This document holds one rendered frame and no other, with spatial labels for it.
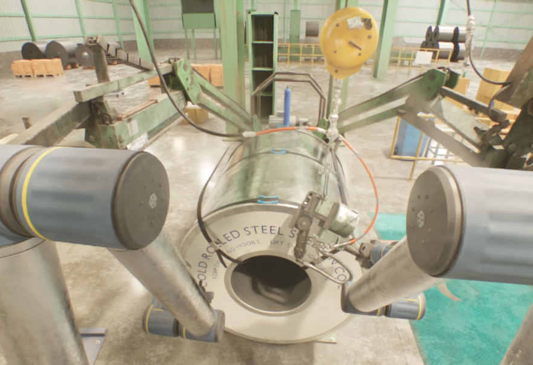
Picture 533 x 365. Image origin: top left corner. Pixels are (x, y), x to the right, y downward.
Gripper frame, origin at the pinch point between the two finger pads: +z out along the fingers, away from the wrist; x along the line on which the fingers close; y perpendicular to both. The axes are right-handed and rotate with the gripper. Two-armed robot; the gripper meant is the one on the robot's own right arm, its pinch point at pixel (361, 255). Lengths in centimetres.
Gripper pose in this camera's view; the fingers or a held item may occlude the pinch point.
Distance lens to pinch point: 145.4
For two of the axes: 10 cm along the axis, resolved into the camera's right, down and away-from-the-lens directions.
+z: -1.7, 2.2, 9.6
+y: 8.9, 4.6, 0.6
